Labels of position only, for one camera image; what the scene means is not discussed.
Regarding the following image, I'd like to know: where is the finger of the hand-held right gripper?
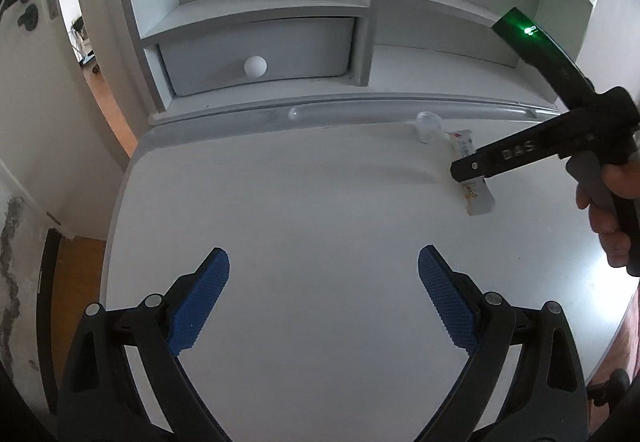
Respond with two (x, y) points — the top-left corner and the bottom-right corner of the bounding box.
(449, 148), (502, 183)

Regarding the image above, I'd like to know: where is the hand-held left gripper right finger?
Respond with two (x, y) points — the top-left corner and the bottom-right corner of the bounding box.
(414, 245), (589, 442)

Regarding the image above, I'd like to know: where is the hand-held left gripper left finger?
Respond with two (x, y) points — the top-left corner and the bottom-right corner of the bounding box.
(56, 248), (232, 442)

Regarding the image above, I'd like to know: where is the white snack sachet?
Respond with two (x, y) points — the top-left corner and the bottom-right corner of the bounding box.
(446, 128), (497, 217)

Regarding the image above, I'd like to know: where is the person's right hand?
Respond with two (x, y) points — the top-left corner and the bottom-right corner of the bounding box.
(576, 154), (640, 269)

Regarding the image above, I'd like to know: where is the clear plastic cup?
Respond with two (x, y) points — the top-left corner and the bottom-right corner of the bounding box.
(412, 110), (445, 146)

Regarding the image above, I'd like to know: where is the black chair part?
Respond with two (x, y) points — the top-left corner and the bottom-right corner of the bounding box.
(589, 368), (632, 409)

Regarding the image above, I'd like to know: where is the pink cloth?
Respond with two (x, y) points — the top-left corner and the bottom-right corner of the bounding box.
(597, 289), (640, 380)

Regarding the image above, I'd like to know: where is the grey drawer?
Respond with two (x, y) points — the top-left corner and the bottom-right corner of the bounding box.
(157, 16), (357, 98)

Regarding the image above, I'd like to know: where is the white door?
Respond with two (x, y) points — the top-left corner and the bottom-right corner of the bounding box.
(0, 0), (132, 243)

